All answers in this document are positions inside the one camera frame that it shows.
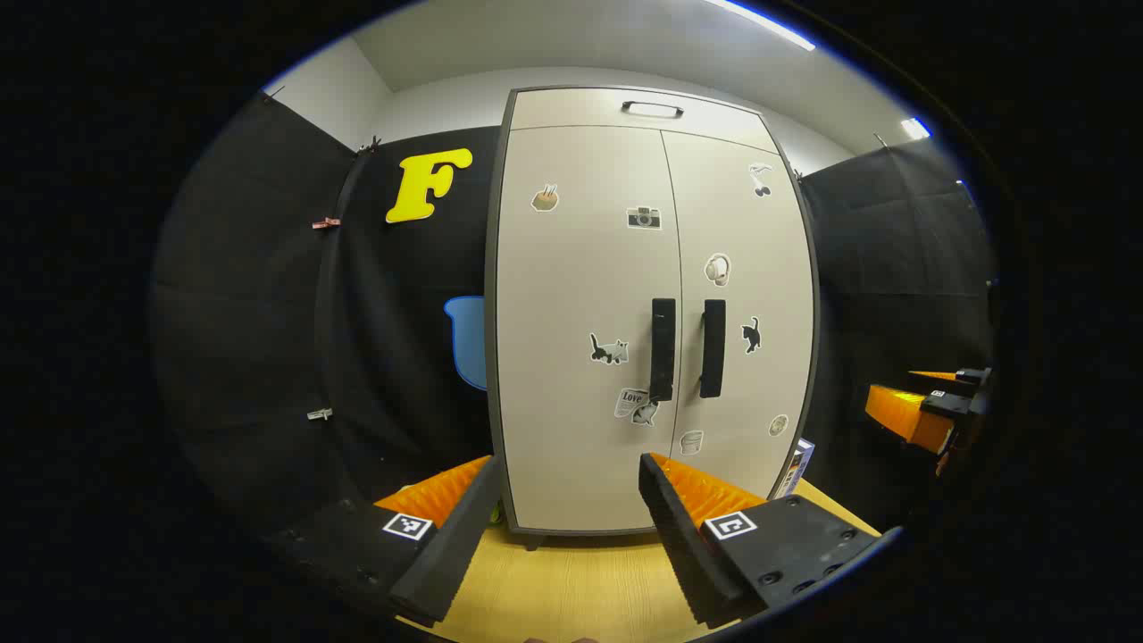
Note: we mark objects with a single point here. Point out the cabinet door with camera sticker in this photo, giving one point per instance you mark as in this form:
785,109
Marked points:
571,268

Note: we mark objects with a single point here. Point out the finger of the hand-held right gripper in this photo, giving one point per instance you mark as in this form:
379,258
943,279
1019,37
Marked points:
902,415
969,376

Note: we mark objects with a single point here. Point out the beige double-door shoe cabinet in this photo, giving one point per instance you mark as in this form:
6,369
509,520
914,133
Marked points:
490,339

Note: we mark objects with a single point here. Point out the ceiling light strip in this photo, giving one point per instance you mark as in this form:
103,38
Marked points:
915,129

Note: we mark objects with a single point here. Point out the white box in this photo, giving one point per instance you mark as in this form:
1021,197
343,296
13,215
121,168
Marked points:
801,464
782,482

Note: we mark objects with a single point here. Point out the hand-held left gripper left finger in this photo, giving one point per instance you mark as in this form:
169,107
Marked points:
455,554

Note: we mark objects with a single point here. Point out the cabinet door with headphone sticker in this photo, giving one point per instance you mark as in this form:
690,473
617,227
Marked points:
750,232

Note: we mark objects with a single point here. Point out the black backdrop cloth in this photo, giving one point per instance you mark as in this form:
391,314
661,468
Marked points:
268,313

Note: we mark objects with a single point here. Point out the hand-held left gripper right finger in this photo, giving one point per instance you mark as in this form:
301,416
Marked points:
683,554

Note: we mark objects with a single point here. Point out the beige cabinet drawer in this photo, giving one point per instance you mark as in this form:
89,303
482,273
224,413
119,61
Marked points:
571,109

